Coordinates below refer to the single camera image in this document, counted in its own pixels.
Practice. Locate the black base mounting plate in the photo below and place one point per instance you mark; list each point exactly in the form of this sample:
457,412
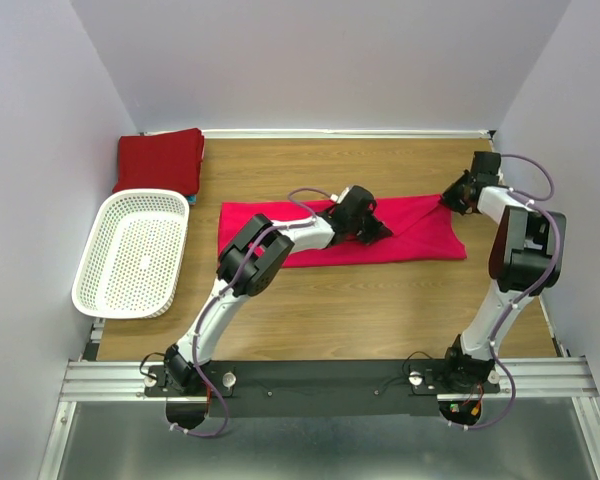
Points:
312,389

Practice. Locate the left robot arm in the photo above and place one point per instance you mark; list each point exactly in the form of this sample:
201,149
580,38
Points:
251,260

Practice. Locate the pink red t shirt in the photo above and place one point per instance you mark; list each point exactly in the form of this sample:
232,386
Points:
421,230

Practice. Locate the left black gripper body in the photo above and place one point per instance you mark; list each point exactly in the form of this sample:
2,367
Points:
368,226

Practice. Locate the folded dark red shirt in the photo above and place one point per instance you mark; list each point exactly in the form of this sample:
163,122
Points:
169,161

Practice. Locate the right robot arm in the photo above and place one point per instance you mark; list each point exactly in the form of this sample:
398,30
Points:
525,259

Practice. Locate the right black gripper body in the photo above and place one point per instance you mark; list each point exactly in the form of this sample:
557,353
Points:
460,192

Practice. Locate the aluminium frame rail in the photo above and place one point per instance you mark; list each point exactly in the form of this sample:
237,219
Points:
373,419

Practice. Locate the white plastic laundry basket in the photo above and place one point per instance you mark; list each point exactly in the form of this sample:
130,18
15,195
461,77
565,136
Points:
131,262

